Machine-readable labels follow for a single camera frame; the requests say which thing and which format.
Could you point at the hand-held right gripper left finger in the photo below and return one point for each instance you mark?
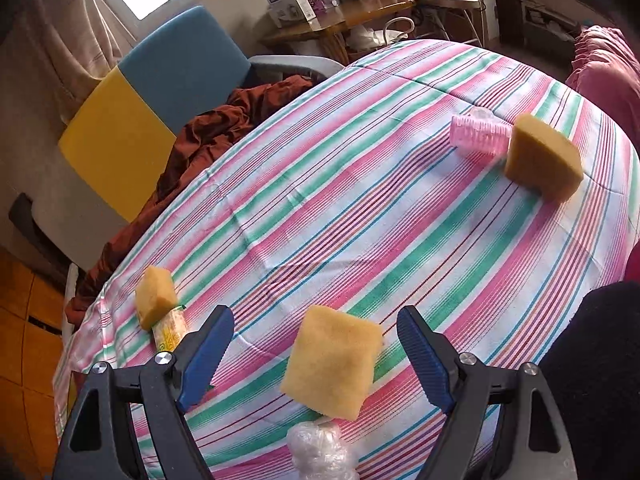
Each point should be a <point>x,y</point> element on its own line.
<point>205,360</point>

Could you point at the white appliance box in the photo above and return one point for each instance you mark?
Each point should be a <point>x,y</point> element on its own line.
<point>292,5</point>

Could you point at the brown blanket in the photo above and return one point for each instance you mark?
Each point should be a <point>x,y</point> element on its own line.
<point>210,140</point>

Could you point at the grey yellow blue sofa chair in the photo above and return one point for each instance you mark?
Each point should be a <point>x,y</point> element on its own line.
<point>150,110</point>

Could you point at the crumpled clear plastic bag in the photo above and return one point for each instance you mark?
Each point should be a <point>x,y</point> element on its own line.
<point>320,452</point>

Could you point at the pink blanket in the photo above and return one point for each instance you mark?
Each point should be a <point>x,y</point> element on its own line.
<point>607,65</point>

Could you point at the small yellow sponge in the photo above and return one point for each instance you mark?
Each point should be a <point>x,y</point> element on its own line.
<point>156,295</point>

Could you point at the clear hair roller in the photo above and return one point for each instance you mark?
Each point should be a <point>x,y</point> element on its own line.
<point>481,112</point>

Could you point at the striped bed sheet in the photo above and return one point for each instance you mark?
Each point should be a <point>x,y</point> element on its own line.
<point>360,210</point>

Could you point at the beige curtain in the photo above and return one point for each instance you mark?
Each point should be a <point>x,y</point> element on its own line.
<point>65,45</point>

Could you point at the yellow square sponge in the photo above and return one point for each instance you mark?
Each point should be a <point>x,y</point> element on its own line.
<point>542,157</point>
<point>332,360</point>

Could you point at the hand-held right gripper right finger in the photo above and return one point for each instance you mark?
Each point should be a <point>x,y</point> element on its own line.
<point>425,360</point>

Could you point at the noodle packet with yellow label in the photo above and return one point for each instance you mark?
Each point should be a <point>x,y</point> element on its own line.
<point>171,329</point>

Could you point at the pink hair roller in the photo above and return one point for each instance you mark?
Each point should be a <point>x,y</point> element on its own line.
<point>480,135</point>

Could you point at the wooden desk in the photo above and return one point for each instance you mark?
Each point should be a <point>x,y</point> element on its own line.
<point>345,22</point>

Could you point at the white cabinet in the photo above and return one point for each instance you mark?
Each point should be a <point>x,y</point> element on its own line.
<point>487,2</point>

